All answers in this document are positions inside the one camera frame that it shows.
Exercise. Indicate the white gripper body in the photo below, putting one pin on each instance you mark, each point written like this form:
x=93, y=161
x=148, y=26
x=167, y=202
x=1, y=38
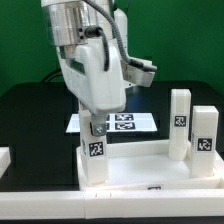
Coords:
x=84, y=75

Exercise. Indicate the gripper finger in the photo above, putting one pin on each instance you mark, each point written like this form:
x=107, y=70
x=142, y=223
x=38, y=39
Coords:
x=98, y=125

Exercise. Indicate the white desk top tray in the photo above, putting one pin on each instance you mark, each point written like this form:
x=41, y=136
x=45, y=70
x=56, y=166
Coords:
x=147, y=166

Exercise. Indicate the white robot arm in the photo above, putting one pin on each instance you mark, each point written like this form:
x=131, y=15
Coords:
x=73, y=22

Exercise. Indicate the white marker sheet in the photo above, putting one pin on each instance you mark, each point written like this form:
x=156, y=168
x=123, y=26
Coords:
x=116, y=122

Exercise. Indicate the white front fence bar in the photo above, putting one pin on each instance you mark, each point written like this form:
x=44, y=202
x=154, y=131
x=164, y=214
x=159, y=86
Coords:
x=111, y=204

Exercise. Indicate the white left fence block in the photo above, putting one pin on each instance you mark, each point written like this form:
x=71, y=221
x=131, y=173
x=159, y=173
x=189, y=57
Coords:
x=5, y=159

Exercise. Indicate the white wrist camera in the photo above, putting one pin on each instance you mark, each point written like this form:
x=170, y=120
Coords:
x=138, y=76

